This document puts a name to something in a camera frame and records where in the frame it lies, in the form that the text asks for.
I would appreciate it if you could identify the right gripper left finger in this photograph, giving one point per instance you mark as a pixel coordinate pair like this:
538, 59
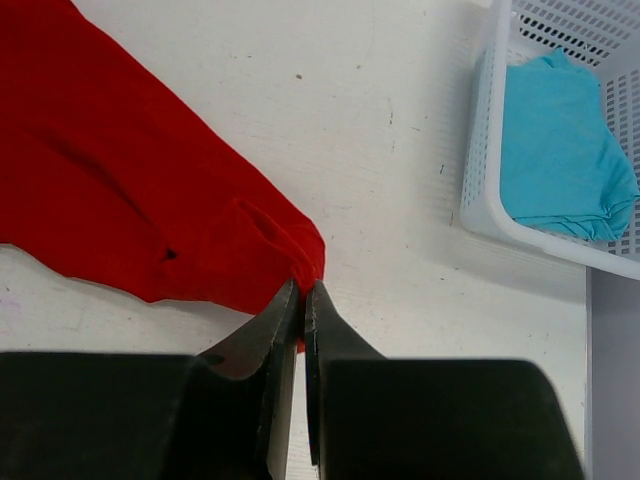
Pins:
222, 414

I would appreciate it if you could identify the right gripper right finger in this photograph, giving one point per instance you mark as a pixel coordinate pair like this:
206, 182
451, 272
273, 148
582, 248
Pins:
374, 417

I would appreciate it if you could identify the red t shirt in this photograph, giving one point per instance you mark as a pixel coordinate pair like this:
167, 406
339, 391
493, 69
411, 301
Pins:
107, 176

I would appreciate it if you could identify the blue t shirt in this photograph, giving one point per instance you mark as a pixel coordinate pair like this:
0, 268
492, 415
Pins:
562, 170

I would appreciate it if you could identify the white plastic basket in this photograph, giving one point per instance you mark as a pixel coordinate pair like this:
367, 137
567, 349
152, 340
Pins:
600, 36

